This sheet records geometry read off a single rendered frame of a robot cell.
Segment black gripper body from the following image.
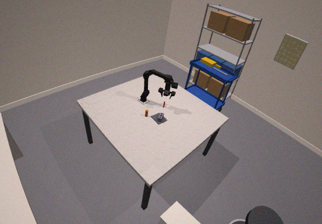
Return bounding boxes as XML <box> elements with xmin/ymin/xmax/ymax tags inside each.
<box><xmin>158</xmin><ymin>86</ymin><xmax>176</xmax><ymax>96</ymax></box>

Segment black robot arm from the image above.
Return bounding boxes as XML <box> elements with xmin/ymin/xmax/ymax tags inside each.
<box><xmin>140</xmin><ymin>69</ymin><xmax>178</xmax><ymax>103</ymax></box>

